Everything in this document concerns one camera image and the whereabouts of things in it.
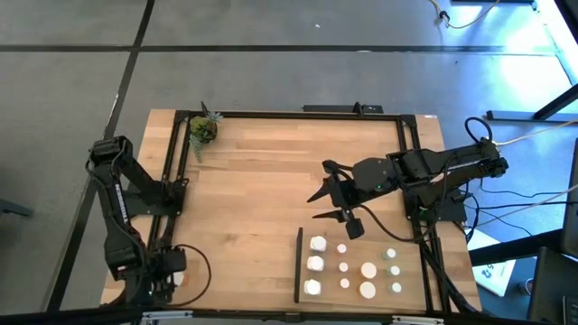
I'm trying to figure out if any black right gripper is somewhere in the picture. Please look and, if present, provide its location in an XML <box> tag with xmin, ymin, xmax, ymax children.
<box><xmin>306</xmin><ymin>158</ymin><xmax>363</xmax><ymax>224</ymax></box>

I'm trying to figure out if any black mounting plate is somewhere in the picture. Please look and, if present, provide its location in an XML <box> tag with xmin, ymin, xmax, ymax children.
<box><xmin>301</xmin><ymin>101</ymin><xmax>385</xmax><ymax>115</ymax></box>

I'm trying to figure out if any green succulent in black pot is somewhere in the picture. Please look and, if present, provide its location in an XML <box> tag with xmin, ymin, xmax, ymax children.
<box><xmin>188</xmin><ymin>101</ymin><xmax>224</xmax><ymax>163</ymax></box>

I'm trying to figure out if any grey chair foot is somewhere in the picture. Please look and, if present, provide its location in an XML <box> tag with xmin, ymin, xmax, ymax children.
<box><xmin>0</xmin><ymin>198</ymin><xmax>35</xmax><ymax>218</ymax></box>

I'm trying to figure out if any white printed paper sheet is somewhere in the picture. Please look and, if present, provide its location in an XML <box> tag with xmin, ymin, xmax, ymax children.
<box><xmin>467</xmin><ymin>227</ymin><xmax>517</xmax><ymax>298</ymax></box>

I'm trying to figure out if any black desk beam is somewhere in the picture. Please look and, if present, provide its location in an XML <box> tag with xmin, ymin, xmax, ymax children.
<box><xmin>468</xmin><ymin>227</ymin><xmax>565</xmax><ymax>267</ymax></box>

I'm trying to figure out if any black desk leg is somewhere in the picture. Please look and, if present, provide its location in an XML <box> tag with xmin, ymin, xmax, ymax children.
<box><xmin>485</xmin><ymin>83</ymin><xmax>578</xmax><ymax>124</ymax></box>

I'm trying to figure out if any black equipment case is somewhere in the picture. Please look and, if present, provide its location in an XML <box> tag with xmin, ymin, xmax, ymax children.
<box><xmin>527</xmin><ymin>246</ymin><xmax>578</xmax><ymax>324</ymax></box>

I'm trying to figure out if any grey panel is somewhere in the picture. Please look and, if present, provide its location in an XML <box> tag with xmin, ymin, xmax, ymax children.
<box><xmin>559</xmin><ymin>137</ymin><xmax>578</xmax><ymax>259</ymax></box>

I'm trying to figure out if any black cable bundle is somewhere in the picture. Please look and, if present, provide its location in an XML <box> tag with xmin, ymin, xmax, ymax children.
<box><xmin>107</xmin><ymin>211</ymin><xmax>182</xmax><ymax>312</ymax></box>
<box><xmin>413</xmin><ymin>218</ymin><xmax>480</xmax><ymax>313</ymax></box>

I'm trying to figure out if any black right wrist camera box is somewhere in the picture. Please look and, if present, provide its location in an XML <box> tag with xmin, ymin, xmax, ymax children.
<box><xmin>345</xmin><ymin>218</ymin><xmax>366</xmax><ymax>241</ymax></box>

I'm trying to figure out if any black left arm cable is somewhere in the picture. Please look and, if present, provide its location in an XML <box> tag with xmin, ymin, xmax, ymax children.
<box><xmin>173</xmin><ymin>243</ymin><xmax>212</xmax><ymax>308</ymax></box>

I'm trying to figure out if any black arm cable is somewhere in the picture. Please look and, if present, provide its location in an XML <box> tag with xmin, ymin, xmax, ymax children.
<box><xmin>359</xmin><ymin>153</ymin><xmax>448</xmax><ymax>244</ymax></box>
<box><xmin>173</xmin><ymin>243</ymin><xmax>212</xmax><ymax>308</ymax></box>

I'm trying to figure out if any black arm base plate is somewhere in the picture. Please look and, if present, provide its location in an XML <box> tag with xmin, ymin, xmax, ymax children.
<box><xmin>119</xmin><ymin>180</ymin><xmax>187</xmax><ymax>217</ymax></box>
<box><xmin>403</xmin><ymin>185</ymin><xmax>469</xmax><ymax>223</ymax></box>

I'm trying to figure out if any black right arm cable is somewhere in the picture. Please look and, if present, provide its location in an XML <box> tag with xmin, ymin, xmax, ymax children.
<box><xmin>359</xmin><ymin>153</ymin><xmax>448</xmax><ymax>244</ymax></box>

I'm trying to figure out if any black aluminium table frame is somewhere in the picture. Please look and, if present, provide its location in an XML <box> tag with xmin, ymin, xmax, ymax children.
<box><xmin>101</xmin><ymin>109</ymin><xmax>482</xmax><ymax>325</ymax></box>

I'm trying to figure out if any white floor cable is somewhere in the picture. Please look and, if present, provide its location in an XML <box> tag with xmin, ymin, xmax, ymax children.
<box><xmin>471</xmin><ymin>183</ymin><xmax>578</xmax><ymax>229</ymax></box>

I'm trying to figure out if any yellow extension cable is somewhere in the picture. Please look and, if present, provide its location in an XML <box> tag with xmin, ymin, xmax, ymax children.
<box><xmin>494</xmin><ymin>120</ymin><xmax>578</xmax><ymax>148</ymax></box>

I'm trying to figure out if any beige floor cable black plug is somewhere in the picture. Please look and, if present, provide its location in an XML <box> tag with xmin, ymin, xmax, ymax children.
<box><xmin>426</xmin><ymin>0</ymin><xmax>502</xmax><ymax>31</ymax></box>

